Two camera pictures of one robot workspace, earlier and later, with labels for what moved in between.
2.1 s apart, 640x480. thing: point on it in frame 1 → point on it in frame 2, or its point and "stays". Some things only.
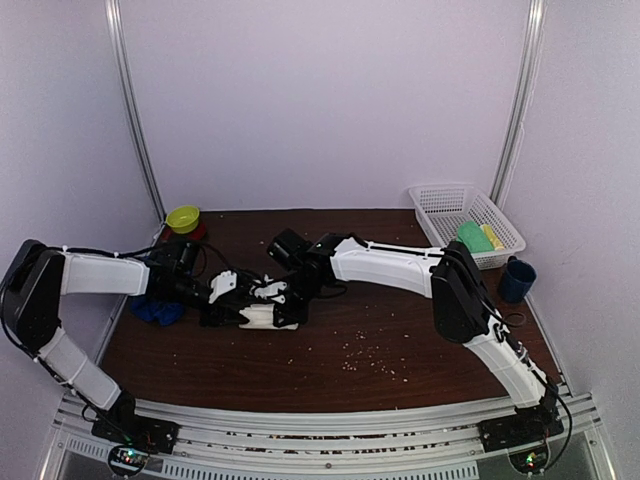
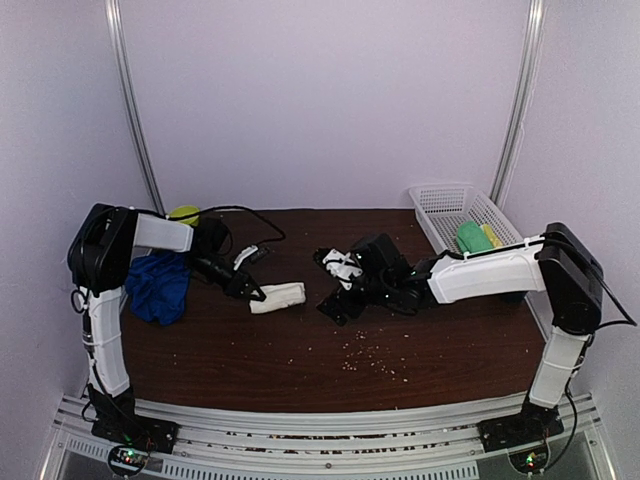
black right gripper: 295,316 → 329,307
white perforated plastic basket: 442,208 stays
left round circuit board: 128,459 stays
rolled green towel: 473,236 stays
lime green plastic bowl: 183,219 stays
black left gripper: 217,314 → 237,284
